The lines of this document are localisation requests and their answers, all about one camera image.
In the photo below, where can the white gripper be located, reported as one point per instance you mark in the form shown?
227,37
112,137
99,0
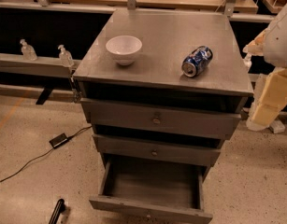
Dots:
279,44

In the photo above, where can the grey bottom drawer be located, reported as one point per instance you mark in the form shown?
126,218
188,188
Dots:
152,189

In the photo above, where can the grey drawer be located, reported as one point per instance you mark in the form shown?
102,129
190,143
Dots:
152,189
160,118
147,149

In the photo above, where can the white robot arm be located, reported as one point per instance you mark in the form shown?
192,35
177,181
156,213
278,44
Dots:
279,24

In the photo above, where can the grey top drawer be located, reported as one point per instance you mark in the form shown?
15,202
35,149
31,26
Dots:
160,118

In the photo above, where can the grey wooden drawer cabinet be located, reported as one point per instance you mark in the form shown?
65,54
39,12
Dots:
156,77

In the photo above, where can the grey middle drawer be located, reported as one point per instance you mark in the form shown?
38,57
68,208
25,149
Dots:
147,149

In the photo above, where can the white block on floor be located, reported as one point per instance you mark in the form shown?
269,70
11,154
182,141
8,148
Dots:
277,126

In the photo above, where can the crushed blue soda can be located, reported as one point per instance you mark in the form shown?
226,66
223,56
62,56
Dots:
197,61

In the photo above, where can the white ceramic bowl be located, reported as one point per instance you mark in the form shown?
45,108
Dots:
124,49

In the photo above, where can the clear pump bottle near cabinet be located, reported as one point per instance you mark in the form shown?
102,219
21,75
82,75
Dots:
65,56

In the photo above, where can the black power adapter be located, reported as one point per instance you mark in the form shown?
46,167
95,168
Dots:
58,140

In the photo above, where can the black cylindrical object on floor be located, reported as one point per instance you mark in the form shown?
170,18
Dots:
58,209

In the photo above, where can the clear pump bottle far left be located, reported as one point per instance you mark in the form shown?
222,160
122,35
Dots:
28,51

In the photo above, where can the grey metal shelf rail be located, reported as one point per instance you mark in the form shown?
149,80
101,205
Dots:
42,66

